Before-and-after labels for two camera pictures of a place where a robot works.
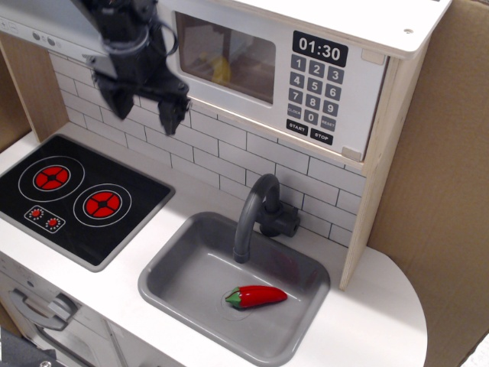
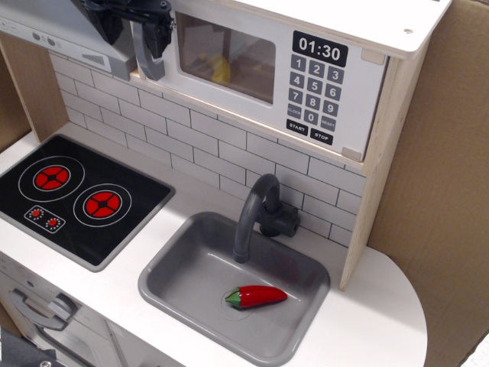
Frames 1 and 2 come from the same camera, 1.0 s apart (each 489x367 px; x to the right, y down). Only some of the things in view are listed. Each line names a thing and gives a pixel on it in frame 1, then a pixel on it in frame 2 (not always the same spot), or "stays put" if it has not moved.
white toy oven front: [80, 332] stays put
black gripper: [147, 70] -> [156, 15]
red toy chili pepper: [254, 295] stays put
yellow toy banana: [221, 72] stays put
